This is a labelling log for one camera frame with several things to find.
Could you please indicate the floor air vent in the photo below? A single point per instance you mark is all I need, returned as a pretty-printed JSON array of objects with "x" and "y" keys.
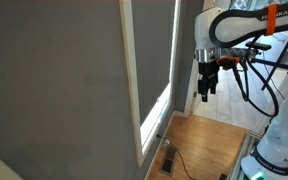
[{"x": 168, "y": 162}]

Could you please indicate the grey roller window shade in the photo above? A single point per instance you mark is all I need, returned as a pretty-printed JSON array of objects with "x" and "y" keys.
[{"x": 153, "y": 28}]

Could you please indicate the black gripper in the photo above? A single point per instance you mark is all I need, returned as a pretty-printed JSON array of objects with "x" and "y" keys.
[{"x": 208, "y": 79}]

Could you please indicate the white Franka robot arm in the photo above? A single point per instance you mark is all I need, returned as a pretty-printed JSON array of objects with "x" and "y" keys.
[{"x": 226, "y": 39}]

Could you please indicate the black tripod stand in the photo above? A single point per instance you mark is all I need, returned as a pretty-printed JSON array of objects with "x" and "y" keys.
[{"x": 271, "y": 51}]

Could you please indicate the white window frame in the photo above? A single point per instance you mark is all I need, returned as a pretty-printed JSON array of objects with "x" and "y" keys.
[{"x": 143, "y": 135}]

